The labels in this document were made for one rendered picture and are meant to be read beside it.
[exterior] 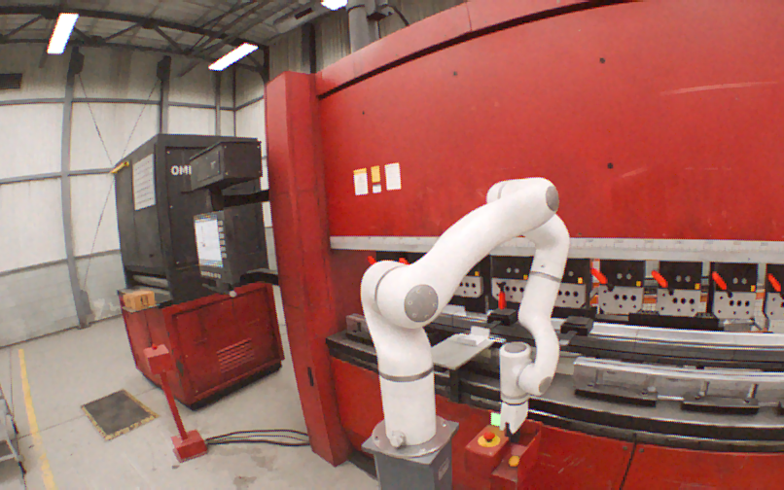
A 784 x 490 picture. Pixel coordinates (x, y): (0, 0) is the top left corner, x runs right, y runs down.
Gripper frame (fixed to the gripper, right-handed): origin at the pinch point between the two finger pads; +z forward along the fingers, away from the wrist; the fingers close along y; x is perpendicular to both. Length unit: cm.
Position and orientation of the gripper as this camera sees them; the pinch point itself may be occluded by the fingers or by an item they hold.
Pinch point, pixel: (514, 437)
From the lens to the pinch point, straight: 118.0
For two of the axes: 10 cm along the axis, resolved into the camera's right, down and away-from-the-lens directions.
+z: 1.4, 9.7, 1.8
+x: 7.3, 0.1, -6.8
